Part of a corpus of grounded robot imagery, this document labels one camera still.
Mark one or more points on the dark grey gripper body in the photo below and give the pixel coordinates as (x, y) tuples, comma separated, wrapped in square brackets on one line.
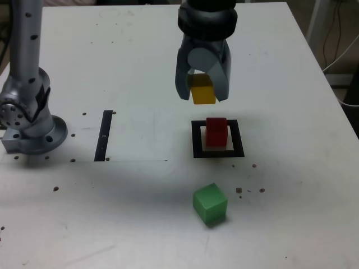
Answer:
[(202, 43)]

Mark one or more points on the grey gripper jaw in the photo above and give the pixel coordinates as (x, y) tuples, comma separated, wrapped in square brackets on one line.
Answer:
[(221, 81), (181, 78)]

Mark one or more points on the yellow cube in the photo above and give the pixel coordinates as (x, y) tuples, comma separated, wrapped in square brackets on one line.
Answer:
[(203, 93)]

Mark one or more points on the red cube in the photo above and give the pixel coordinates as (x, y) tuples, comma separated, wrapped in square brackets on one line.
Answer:
[(216, 134)]

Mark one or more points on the green cube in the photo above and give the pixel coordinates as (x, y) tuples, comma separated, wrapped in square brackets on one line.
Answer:
[(209, 204)]

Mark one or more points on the black tape square outline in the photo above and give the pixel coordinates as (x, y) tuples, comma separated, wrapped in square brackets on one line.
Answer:
[(218, 154)]

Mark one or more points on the black tape strip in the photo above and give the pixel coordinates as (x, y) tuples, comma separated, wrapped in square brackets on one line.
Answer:
[(101, 145)]

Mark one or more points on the grey shelf board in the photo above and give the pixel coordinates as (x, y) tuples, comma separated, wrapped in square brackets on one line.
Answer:
[(336, 79)]

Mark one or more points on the white metal frame post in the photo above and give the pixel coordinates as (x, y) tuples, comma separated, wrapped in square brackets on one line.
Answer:
[(314, 19)]

